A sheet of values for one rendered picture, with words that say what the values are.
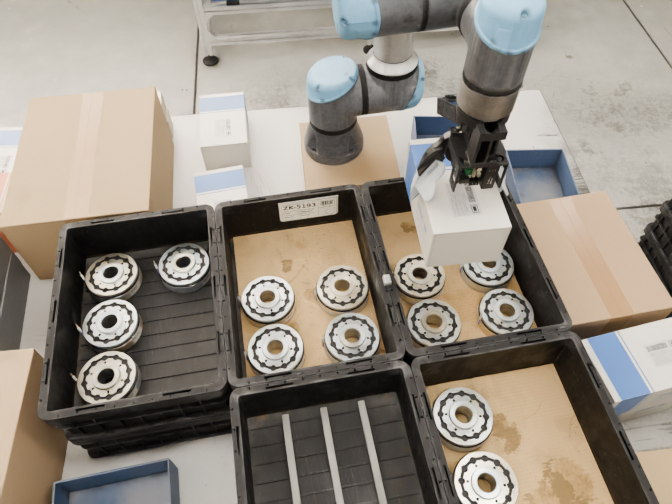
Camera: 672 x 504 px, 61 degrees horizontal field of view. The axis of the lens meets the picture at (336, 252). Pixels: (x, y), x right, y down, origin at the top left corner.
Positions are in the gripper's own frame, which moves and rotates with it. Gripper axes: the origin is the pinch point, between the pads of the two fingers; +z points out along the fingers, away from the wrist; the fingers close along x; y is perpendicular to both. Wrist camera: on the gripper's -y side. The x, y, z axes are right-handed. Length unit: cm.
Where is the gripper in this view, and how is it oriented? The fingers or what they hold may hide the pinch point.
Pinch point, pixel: (454, 191)
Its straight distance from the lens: 94.7
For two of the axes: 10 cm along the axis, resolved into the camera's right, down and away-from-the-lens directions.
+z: 0.0, 5.7, 8.2
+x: 9.9, -0.9, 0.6
